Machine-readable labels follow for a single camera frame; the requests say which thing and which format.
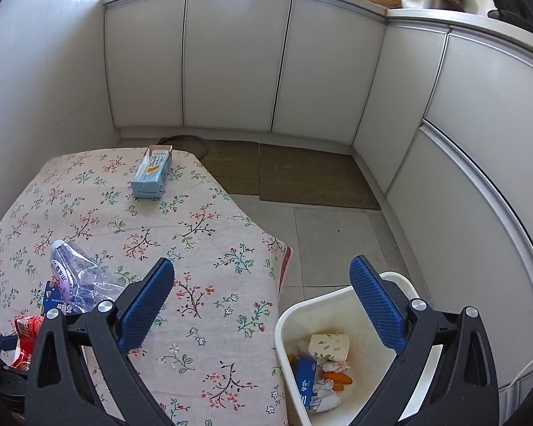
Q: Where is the dark blue box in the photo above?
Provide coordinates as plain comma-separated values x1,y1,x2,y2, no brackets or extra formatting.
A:
294,357,321,409

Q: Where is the large orange peel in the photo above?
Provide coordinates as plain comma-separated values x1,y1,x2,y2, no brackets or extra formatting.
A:
321,372,353,391

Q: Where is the floral tablecloth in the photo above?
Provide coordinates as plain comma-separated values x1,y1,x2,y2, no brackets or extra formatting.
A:
0,148,294,426

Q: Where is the white kitchen cabinet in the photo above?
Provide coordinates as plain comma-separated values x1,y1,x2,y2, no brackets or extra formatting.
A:
102,0,533,409

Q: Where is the white paper cup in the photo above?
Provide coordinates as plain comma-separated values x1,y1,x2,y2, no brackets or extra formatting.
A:
308,333,351,362

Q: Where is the red noodle wrapper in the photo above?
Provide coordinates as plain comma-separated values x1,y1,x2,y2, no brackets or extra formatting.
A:
12,315,45,371

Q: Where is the silver white wrapper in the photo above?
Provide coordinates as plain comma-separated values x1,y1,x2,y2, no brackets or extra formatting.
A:
310,381,342,413

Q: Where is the large brown floor mat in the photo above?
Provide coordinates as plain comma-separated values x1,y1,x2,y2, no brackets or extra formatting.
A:
258,142,381,210

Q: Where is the crushed clear plastic bottle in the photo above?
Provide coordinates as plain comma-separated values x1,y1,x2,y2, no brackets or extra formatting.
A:
50,240,127,316

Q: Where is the small brown floor mat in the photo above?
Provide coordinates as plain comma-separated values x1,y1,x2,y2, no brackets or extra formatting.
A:
204,139,262,196

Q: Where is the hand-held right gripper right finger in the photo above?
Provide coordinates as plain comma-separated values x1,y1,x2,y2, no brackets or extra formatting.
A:
349,255,500,426

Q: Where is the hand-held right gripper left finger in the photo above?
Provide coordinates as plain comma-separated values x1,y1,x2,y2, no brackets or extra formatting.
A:
24,257,176,426

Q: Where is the white plastic bin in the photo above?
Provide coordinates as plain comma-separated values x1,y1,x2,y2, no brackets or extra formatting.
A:
274,272,445,426

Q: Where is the light blue carton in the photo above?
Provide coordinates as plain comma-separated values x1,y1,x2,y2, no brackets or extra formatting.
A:
130,146,174,200

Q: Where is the blue box with nut print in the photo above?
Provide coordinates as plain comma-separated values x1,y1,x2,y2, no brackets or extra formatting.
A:
42,280,78,316

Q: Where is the metal tray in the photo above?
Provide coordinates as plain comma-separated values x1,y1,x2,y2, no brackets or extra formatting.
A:
397,0,466,12

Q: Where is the round dark stool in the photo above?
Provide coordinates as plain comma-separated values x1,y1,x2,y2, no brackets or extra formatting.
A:
157,135,207,158

